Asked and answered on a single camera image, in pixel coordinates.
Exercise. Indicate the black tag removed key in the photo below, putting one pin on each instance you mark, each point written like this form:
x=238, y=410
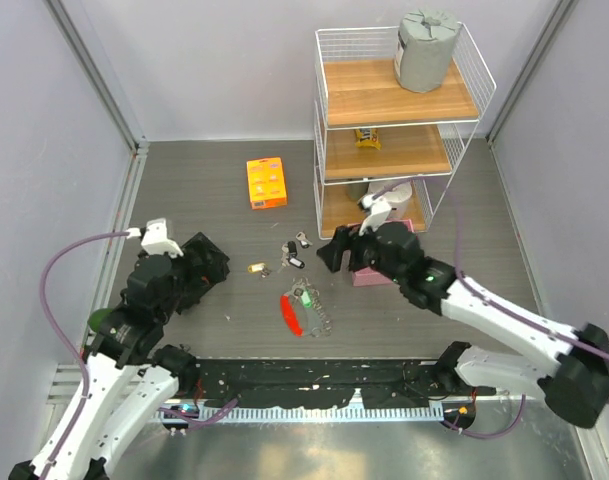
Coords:
x=294, y=262

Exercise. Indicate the grey can on shelf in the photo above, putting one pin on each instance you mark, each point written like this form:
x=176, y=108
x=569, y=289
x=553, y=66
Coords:
x=355, y=191

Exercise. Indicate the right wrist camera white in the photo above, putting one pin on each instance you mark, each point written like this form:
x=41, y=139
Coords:
x=377, y=210

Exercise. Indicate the orange cardboard box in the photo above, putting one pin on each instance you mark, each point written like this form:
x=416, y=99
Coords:
x=266, y=183

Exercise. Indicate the white slotted cable duct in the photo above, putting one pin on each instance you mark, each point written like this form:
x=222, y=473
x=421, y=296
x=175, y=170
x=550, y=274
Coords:
x=353, y=413

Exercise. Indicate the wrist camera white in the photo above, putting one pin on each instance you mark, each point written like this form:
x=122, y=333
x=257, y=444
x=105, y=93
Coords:
x=155, y=238
x=377, y=210

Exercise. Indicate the metal keyring holder red grip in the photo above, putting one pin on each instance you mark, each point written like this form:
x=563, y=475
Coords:
x=302, y=322

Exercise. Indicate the yellow snack packet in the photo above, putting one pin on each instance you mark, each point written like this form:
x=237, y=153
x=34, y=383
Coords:
x=367, y=138

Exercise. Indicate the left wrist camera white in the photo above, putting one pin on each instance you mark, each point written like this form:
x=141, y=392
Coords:
x=155, y=238

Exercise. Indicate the yellow tag key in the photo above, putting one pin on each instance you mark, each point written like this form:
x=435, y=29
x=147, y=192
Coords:
x=259, y=268

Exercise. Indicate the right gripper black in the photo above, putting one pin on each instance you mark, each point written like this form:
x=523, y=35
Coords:
x=344, y=239

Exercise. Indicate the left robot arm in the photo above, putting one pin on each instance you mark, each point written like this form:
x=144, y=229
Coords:
x=125, y=376

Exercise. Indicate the pink open box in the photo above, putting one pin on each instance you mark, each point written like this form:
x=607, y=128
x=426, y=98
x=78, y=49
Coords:
x=368, y=277

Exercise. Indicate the grey wrapped paper roll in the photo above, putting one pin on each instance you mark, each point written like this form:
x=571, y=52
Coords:
x=426, y=40

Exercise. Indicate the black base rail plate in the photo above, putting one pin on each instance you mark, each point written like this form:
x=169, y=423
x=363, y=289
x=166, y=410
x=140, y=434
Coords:
x=325, y=384

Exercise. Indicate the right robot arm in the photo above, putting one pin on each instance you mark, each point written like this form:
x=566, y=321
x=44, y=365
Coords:
x=565, y=367

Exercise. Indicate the white paper roll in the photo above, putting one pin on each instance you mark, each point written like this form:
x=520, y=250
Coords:
x=396, y=193

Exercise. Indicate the white wire shelf rack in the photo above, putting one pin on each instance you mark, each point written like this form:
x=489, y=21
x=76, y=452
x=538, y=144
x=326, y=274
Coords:
x=424, y=136

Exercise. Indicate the black plastic bin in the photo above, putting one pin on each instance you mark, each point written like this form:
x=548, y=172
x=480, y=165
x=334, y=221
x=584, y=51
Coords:
x=209, y=260

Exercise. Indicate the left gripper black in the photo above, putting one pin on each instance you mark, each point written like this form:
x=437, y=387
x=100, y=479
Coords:
x=199, y=275

